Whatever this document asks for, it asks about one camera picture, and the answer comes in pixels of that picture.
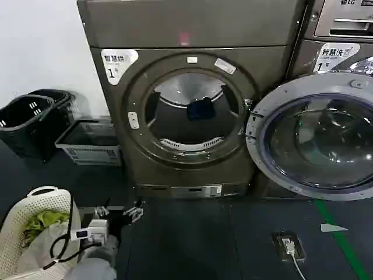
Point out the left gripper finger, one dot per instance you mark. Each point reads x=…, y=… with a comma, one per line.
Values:
x=134, y=213
x=102, y=210

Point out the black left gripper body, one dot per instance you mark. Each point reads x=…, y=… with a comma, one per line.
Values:
x=118, y=224

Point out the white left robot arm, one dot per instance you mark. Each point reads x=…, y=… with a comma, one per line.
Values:
x=97, y=256

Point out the green cloth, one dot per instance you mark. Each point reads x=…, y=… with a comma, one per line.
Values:
x=51, y=218

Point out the grey plastic crate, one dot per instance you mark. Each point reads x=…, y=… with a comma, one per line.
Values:
x=90, y=153

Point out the pale grey cloth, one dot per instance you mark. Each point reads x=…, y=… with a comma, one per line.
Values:
x=38, y=248

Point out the white perforated laundry basket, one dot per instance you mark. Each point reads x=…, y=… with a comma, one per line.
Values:
x=17, y=216

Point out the black plastic laundry basket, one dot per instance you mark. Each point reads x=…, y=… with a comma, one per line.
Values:
x=65, y=108
x=20, y=128

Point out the dark blue garment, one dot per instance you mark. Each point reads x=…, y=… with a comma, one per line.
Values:
x=199, y=109

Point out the floor power socket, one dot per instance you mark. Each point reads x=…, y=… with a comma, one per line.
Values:
x=288, y=244

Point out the round glass dryer door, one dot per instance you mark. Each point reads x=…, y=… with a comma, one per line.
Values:
x=314, y=140

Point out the grey front-load dryer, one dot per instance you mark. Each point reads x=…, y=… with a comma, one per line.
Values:
x=204, y=26

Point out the grey washing machine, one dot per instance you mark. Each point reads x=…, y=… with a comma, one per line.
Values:
x=306, y=55

